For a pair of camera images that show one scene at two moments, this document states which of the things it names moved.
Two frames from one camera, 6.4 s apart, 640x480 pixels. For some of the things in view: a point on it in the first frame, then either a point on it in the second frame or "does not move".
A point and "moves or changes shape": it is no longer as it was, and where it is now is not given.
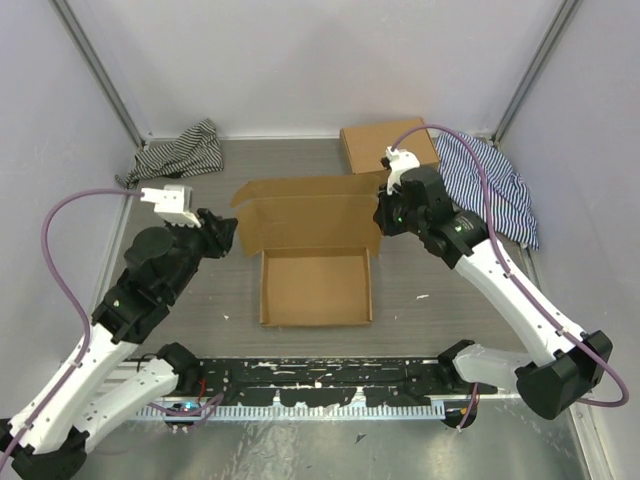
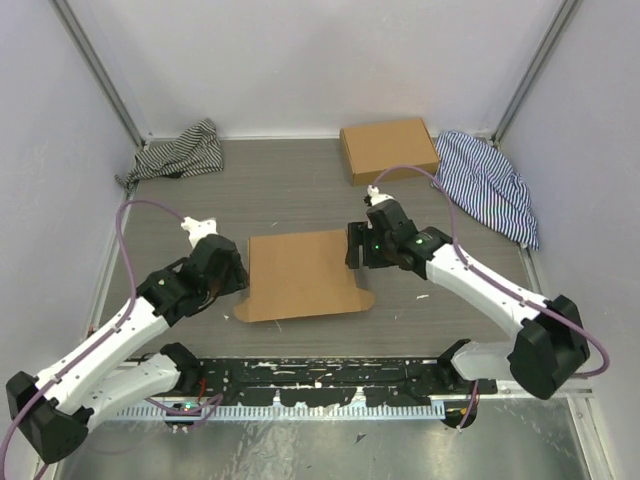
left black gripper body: [193, 244] → [235, 279]
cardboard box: [315, 236] moves or changes shape
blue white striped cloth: [478, 179] does not move
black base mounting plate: [319, 382] does not move
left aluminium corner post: [69, 17] does not move
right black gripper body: [396, 216] → [377, 250]
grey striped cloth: [193, 152] does not move
